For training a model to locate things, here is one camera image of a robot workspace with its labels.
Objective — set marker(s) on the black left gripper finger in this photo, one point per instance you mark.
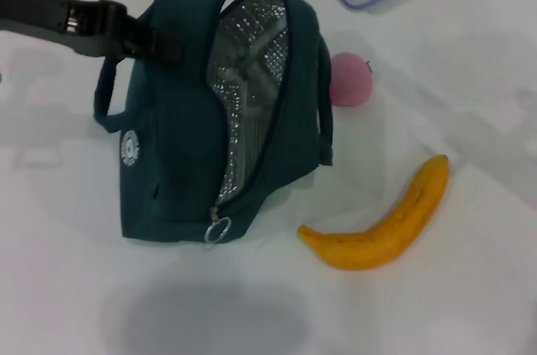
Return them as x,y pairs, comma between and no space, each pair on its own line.
163,48

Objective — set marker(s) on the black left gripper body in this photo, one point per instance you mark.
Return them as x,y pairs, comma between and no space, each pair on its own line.
42,11

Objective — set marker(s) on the dark teal insulated lunch bag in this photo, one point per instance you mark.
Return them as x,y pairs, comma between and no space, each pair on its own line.
176,141

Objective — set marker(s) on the pink peach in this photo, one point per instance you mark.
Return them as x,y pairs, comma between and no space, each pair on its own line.
352,82

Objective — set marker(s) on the yellow banana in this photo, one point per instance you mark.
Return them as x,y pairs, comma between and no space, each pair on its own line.
377,241

